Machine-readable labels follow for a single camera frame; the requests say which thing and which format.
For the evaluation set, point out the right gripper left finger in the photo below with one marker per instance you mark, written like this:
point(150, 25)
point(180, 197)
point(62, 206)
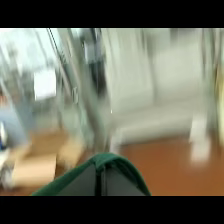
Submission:
point(83, 182)

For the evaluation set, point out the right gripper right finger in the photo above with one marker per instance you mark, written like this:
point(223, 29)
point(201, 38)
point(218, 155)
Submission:
point(120, 184)

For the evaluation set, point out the green garment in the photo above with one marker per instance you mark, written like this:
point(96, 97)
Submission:
point(130, 170)

